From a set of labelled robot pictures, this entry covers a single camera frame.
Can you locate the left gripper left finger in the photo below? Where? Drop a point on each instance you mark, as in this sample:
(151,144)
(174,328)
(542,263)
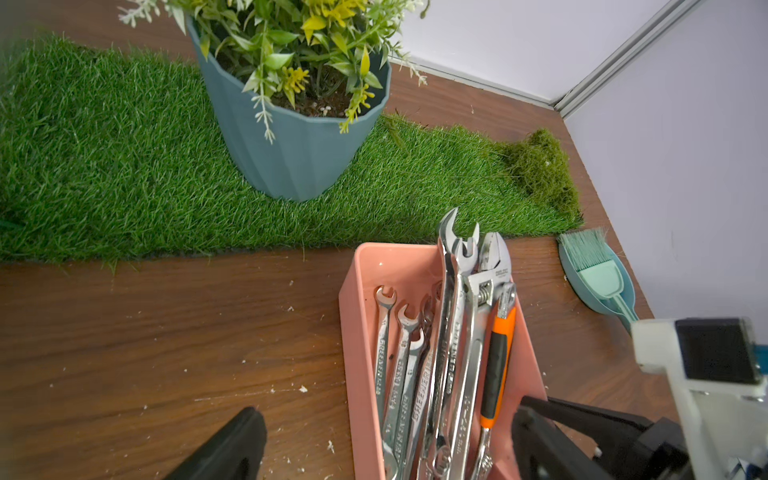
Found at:
(234,452)

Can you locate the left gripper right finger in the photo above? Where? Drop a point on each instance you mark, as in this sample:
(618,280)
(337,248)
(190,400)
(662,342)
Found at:
(541,447)

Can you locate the large silver combination wrench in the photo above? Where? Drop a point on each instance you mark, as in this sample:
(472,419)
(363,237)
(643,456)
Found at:
(459,258)

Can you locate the medium silver wrench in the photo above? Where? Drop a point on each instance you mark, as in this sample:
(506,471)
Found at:
(409,348)

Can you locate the small silver wrench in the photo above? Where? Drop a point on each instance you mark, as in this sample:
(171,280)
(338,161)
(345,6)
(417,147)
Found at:
(386,298)

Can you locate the pink plastic storage box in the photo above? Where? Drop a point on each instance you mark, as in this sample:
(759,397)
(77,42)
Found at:
(412,270)

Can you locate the orange black adjustable wrench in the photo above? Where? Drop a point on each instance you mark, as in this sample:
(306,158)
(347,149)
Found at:
(501,339)

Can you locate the silver wrench in box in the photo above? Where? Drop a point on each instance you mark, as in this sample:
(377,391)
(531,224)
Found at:
(417,378)

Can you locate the silver pliers wrench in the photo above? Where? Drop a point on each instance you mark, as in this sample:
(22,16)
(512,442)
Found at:
(477,292)

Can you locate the teal dustpan with brush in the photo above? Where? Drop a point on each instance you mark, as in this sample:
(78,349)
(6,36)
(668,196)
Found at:
(597,276)

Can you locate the green artificial grass mat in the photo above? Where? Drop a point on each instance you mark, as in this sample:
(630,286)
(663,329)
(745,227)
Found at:
(112,156)

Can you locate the potted plant in grey pot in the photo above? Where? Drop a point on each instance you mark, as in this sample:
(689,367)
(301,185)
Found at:
(296,86)

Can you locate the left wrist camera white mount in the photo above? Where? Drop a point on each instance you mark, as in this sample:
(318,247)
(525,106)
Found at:
(717,374)

